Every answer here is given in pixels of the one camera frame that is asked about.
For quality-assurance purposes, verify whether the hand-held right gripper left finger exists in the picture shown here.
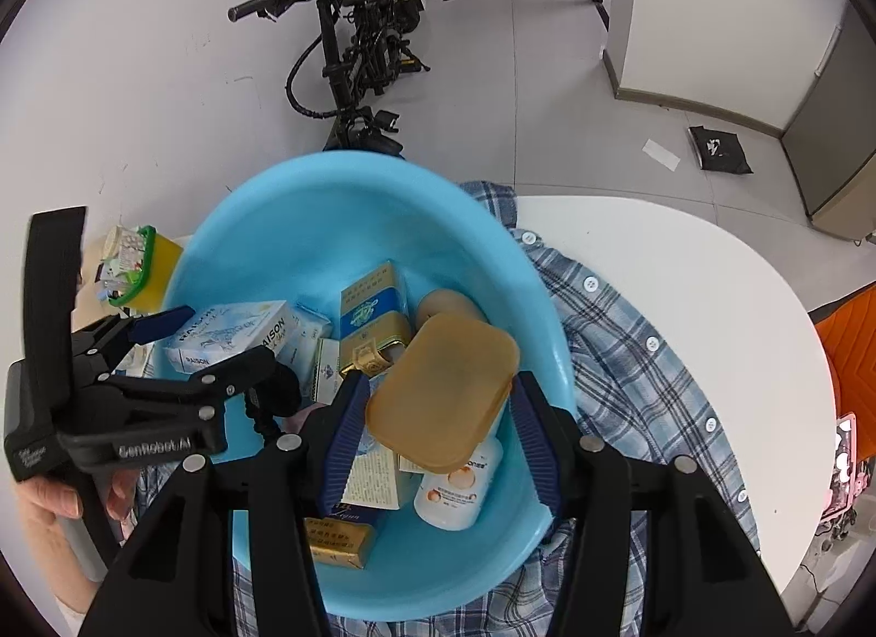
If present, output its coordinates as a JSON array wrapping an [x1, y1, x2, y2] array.
[[78, 375, 374, 637]]

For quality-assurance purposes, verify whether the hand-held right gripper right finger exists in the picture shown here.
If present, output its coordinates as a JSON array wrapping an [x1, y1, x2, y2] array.
[[510, 371, 798, 637]]

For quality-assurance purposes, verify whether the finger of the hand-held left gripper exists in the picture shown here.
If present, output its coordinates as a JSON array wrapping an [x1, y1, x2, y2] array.
[[68, 305, 197, 381], [85, 345, 280, 436]]

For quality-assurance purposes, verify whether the white and blue tissue box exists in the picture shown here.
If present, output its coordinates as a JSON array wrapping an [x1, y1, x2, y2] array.
[[162, 300, 289, 376]]

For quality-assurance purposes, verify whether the amber soap box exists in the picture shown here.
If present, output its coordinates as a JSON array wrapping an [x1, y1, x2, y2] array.
[[365, 312, 521, 475]]

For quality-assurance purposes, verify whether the gold and blue carton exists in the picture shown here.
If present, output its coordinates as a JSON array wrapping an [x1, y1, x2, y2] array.
[[338, 260, 415, 378]]

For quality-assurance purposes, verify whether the light blue plastic basin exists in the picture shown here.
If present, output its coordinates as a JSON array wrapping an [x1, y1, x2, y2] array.
[[147, 151, 579, 623]]

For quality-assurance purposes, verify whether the person's left hand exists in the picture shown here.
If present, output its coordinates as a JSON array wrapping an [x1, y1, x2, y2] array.
[[15, 469, 141, 616]]

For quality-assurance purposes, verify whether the yellow bucket green rim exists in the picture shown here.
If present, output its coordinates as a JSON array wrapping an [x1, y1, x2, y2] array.
[[113, 226, 185, 316]]

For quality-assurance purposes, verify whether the bundle of small sachets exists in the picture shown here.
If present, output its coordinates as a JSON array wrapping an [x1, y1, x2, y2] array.
[[96, 226, 155, 302]]

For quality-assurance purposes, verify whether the small white box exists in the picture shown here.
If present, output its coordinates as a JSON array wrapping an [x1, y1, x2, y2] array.
[[311, 337, 343, 405]]

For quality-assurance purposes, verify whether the white bottle orange label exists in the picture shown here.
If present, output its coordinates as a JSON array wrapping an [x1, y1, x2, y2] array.
[[412, 432, 504, 532]]

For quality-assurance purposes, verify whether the small gold box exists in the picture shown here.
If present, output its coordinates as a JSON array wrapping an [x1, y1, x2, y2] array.
[[303, 503, 381, 571]]

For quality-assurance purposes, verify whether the blue plaid shirt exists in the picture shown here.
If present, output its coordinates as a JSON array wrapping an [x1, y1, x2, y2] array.
[[133, 180, 760, 637]]

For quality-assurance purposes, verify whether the pink phone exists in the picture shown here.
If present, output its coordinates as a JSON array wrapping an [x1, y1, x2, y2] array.
[[825, 412, 860, 521]]

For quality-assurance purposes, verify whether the black bicycle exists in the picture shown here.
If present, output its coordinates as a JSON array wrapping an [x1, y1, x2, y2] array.
[[228, 0, 432, 155]]

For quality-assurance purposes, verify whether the white paper slip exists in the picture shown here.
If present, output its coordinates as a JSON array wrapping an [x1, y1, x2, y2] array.
[[642, 139, 681, 173]]

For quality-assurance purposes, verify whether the orange chair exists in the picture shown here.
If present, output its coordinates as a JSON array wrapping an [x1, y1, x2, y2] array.
[[808, 284, 876, 433]]

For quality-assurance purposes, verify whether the black plastic bag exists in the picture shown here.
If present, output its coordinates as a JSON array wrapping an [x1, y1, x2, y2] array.
[[688, 125, 754, 176]]

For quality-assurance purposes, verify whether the grey refrigerator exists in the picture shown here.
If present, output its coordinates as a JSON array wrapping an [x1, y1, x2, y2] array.
[[783, 3, 876, 241]]

